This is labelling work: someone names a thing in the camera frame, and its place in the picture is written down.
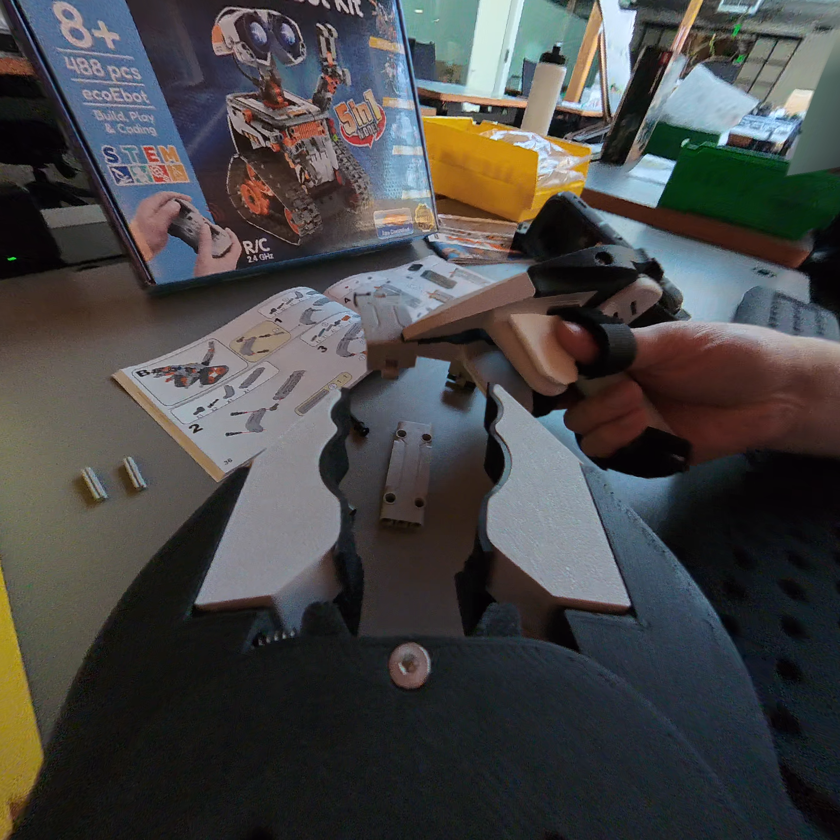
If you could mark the clear plastic bags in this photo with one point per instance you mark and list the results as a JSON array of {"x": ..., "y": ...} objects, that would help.
[{"x": 538, "y": 154}]

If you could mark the person's right hand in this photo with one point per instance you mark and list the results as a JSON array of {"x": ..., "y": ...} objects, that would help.
[{"x": 722, "y": 387}]

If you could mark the blue toy robot kit box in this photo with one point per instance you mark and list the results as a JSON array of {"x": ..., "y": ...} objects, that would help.
[{"x": 197, "y": 131}]

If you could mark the black device with green light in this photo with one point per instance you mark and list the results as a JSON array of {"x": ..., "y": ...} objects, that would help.
[{"x": 39, "y": 223}]

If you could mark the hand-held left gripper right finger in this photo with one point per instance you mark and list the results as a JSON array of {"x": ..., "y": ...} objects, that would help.
[{"x": 551, "y": 525}]

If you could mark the colourful glossy leaflet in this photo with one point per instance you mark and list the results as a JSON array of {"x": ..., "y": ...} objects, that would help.
[{"x": 472, "y": 244}]

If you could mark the small grey toy axle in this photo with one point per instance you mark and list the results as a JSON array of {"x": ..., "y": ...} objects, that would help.
[
  {"x": 134, "y": 474},
  {"x": 94, "y": 484}
]

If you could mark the black toy connector pin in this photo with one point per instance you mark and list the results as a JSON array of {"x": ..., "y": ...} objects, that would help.
[{"x": 359, "y": 428}]

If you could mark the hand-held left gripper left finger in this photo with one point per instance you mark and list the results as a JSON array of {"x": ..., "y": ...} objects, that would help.
[{"x": 269, "y": 525}]

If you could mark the grey desk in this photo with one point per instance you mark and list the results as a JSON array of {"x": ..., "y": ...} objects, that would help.
[{"x": 65, "y": 380}]

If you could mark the yellow storage bin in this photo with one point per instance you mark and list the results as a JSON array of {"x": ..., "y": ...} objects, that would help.
[{"x": 13, "y": 689}]

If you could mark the yellow bin with plastic bags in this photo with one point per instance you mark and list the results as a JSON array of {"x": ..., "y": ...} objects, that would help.
[{"x": 472, "y": 170}]

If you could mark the white water bottle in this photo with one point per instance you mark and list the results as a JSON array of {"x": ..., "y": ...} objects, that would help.
[{"x": 543, "y": 92}]

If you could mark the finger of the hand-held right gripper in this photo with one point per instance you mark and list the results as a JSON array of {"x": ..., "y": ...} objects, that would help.
[
  {"x": 479, "y": 361},
  {"x": 472, "y": 305}
]

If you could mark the black perforated wrist rest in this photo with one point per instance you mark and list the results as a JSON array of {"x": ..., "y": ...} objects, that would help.
[{"x": 774, "y": 577}]

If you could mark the white instruction booklet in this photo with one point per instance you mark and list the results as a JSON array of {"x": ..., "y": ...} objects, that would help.
[{"x": 262, "y": 354}]

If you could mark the green storage bin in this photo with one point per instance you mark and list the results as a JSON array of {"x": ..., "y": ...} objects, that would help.
[{"x": 735, "y": 187}]

